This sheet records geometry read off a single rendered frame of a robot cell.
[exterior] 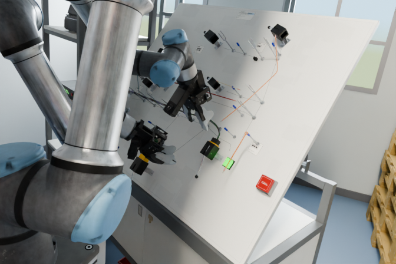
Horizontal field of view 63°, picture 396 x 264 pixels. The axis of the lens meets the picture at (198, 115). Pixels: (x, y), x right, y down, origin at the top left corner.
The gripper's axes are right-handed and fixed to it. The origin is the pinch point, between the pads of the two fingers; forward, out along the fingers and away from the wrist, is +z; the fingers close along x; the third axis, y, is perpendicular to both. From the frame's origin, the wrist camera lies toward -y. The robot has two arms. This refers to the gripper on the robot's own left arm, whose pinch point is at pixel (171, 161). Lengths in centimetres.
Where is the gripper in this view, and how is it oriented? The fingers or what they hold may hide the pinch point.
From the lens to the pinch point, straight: 117.0
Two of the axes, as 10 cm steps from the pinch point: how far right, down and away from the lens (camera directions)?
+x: 1.0, -7.0, 7.1
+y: 6.9, -4.7, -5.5
